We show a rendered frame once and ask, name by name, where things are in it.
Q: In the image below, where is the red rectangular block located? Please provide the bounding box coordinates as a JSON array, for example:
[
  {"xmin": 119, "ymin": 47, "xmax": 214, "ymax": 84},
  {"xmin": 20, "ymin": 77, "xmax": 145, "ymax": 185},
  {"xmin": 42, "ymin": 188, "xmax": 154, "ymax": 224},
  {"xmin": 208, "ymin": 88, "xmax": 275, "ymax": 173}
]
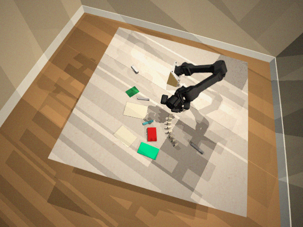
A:
[{"xmin": 147, "ymin": 127, "xmax": 157, "ymax": 141}]

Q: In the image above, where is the white rectangular block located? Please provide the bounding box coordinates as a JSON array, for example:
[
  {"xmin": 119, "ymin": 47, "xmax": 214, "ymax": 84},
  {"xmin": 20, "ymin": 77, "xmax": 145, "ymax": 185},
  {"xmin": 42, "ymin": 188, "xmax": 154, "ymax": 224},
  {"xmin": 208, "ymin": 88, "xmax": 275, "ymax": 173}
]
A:
[{"xmin": 131, "ymin": 65, "xmax": 139, "ymax": 74}]

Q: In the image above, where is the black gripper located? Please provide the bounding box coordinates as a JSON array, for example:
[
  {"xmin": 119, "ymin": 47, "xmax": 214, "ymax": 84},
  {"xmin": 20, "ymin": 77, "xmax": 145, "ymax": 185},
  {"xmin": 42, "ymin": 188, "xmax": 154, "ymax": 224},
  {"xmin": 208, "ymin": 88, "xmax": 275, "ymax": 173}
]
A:
[{"xmin": 160, "ymin": 95, "xmax": 190, "ymax": 110}]

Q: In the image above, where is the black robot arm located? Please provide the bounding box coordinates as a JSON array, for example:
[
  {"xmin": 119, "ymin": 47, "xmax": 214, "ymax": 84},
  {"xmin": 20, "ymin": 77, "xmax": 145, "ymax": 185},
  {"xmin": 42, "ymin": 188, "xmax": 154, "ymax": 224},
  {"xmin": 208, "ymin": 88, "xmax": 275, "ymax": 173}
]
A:
[{"xmin": 165, "ymin": 60, "xmax": 227, "ymax": 113}]

